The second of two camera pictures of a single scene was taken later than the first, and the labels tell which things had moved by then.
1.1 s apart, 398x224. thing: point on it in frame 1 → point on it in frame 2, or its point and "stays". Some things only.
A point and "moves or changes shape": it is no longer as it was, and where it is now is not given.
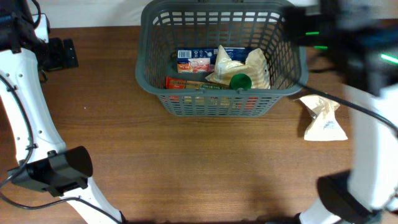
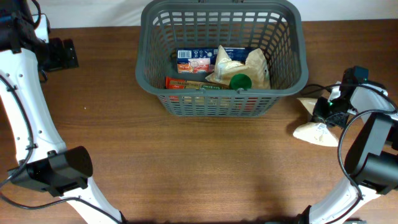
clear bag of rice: (255, 66) stays
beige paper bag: (326, 126) moves or changes shape
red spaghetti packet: (180, 83) stays
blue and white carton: (203, 60) stays
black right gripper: (303, 35) → (318, 113)
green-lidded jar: (240, 81) stays
